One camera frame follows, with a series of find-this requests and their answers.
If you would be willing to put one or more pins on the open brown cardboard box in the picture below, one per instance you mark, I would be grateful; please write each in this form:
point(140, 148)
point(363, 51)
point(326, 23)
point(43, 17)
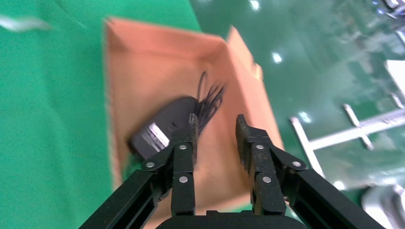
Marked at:
point(152, 79)

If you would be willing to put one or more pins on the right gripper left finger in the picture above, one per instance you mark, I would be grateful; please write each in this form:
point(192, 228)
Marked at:
point(182, 164)

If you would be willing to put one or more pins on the green table cloth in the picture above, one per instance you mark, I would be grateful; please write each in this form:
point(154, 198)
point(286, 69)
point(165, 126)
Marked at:
point(47, 126)

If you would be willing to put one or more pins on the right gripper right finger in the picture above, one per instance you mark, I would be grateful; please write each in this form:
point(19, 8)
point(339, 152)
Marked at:
point(259, 158)

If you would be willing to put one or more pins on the white pedestal table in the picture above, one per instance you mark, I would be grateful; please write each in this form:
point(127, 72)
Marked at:
point(357, 131)

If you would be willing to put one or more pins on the white wheeled background robot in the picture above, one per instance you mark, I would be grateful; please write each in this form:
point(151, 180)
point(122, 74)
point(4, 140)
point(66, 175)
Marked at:
point(379, 202)

